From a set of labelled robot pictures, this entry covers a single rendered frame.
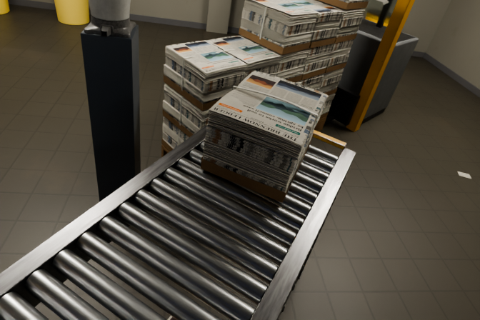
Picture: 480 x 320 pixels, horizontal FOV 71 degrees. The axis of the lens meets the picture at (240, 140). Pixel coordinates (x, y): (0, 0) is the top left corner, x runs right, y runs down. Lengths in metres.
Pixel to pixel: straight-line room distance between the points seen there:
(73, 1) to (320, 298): 4.12
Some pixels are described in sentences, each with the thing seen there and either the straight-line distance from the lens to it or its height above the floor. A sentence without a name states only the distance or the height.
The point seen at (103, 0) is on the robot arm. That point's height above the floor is 1.14.
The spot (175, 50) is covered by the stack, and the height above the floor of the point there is 0.83.
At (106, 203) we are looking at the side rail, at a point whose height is 0.80.
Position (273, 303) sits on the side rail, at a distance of 0.85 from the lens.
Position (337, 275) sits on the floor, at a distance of 2.00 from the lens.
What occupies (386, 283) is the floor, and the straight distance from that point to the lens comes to 2.11.
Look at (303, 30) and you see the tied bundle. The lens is 2.20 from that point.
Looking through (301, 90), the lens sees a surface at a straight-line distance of 1.20.
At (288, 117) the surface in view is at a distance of 1.01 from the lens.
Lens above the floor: 1.52
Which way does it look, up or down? 34 degrees down
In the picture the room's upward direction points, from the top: 11 degrees clockwise
